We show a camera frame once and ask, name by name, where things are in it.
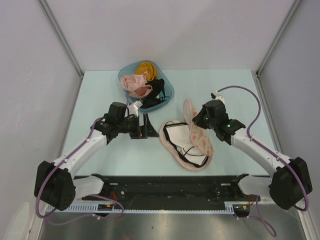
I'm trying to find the aluminium frame post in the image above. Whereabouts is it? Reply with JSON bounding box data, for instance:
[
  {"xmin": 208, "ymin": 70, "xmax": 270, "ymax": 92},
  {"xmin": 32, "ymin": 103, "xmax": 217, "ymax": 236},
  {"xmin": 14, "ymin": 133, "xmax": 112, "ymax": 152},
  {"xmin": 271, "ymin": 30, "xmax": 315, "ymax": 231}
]
[
  {"xmin": 255, "ymin": 0, "xmax": 304, "ymax": 78},
  {"xmin": 37, "ymin": 0, "xmax": 84, "ymax": 80}
]

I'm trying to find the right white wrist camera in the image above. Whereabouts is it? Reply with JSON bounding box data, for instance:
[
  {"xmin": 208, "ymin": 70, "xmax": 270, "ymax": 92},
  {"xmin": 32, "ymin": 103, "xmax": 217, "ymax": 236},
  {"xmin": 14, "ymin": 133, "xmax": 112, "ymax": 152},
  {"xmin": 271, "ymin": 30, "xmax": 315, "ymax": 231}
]
[{"xmin": 210, "ymin": 91, "xmax": 225, "ymax": 104}]

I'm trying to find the floral mesh laundry bag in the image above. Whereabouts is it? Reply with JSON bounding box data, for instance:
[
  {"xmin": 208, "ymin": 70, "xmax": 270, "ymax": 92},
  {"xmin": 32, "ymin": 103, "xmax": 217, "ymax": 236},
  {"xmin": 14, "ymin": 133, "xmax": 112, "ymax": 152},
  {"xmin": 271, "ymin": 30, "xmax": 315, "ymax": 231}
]
[{"xmin": 159, "ymin": 98, "xmax": 216, "ymax": 172}]

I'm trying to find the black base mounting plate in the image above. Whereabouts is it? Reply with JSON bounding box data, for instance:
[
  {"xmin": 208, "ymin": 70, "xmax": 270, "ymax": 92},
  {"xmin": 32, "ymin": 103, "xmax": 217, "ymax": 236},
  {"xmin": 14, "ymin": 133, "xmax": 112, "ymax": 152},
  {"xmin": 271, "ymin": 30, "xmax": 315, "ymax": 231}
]
[{"xmin": 72, "ymin": 174, "xmax": 261, "ymax": 211}]

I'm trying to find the teal plastic basin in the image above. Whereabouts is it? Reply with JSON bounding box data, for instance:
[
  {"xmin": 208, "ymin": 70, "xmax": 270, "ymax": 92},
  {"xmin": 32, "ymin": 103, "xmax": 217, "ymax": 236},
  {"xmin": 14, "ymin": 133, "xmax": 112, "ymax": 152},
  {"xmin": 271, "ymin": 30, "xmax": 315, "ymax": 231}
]
[{"xmin": 118, "ymin": 60, "xmax": 175, "ymax": 113}]

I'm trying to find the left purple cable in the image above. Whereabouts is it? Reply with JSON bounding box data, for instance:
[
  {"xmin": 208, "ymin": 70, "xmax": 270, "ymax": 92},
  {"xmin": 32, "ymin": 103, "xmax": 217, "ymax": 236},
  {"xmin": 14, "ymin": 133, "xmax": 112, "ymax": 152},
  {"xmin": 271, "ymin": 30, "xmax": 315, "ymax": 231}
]
[{"xmin": 36, "ymin": 93, "xmax": 131, "ymax": 226}]

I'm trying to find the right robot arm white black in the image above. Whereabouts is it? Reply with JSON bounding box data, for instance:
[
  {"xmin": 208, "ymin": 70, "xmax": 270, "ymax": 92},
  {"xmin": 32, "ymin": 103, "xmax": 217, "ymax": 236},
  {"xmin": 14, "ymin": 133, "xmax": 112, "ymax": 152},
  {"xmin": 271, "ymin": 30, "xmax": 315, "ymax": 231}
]
[{"xmin": 192, "ymin": 100, "xmax": 313, "ymax": 211}]

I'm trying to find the grey slotted cable duct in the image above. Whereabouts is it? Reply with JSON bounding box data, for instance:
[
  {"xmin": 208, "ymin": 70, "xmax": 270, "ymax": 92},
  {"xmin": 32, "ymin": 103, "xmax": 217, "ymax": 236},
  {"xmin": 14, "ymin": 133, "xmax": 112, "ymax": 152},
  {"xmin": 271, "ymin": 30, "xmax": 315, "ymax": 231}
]
[{"xmin": 46, "ymin": 201, "xmax": 255, "ymax": 215}]

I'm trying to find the pink bra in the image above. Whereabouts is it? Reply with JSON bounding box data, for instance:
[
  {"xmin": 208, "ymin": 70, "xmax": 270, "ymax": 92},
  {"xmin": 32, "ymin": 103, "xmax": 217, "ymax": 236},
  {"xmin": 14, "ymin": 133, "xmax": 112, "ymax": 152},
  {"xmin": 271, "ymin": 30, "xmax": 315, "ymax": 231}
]
[{"xmin": 120, "ymin": 74, "xmax": 153, "ymax": 99}]

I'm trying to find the mustard yellow garment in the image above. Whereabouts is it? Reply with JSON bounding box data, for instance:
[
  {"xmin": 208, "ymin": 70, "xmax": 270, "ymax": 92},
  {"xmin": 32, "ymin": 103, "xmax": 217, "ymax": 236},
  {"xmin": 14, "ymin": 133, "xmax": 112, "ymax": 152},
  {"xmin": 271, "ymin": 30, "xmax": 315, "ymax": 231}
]
[{"xmin": 135, "ymin": 61, "xmax": 158, "ymax": 82}]

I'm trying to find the black bra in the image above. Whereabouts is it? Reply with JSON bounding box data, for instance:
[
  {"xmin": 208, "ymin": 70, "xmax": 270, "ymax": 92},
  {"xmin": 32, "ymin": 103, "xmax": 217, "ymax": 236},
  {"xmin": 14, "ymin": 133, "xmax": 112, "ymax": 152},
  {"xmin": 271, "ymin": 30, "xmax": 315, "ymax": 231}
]
[{"xmin": 140, "ymin": 78, "xmax": 171, "ymax": 110}]

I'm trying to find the right aluminium frame post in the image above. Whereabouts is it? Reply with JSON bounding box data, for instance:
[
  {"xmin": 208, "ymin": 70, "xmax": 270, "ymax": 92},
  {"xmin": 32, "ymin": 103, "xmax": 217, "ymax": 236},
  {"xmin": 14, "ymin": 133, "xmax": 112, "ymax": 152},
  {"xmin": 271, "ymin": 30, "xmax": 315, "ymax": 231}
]
[{"xmin": 255, "ymin": 0, "xmax": 304, "ymax": 78}]

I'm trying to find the purple cable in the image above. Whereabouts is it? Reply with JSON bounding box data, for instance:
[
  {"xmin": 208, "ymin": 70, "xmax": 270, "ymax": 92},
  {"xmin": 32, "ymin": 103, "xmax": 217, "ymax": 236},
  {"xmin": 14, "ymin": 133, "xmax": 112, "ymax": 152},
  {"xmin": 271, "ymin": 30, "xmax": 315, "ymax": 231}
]
[
  {"xmin": 217, "ymin": 85, "xmax": 310, "ymax": 237},
  {"xmin": 36, "ymin": 93, "xmax": 131, "ymax": 226}
]

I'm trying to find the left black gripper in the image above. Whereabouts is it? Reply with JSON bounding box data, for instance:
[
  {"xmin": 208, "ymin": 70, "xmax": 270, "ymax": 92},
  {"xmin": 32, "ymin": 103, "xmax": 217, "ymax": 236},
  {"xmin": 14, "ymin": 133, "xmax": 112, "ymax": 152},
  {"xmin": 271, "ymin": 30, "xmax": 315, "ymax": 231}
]
[{"xmin": 117, "ymin": 113, "xmax": 159, "ymax": 139}]

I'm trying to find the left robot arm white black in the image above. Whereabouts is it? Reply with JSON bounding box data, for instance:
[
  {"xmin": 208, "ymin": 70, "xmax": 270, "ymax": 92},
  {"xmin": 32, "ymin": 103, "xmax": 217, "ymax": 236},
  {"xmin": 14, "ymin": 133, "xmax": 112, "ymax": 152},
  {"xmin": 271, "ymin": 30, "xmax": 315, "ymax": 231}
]
[{"xmin": 34, "ymin": 102, "xmax": 159, "ymax": 211}]

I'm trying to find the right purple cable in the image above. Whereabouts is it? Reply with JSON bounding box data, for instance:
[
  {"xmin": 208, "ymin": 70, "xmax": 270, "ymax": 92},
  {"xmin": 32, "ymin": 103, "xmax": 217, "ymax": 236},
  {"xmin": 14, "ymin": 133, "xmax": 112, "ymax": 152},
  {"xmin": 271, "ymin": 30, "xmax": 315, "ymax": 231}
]
[{"xmin": 217, "ymin": 85, "xmax": 310, "ymax": 237}]

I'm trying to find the left aluminium frame post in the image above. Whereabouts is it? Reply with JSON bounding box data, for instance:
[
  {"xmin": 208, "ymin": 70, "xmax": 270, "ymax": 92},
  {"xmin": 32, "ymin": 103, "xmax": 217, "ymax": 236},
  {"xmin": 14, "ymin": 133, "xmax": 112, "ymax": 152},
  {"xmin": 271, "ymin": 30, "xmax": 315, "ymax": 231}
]
[{"xmin": 37, "ymin": 0, "xmax": 84, "ymax": 80}]

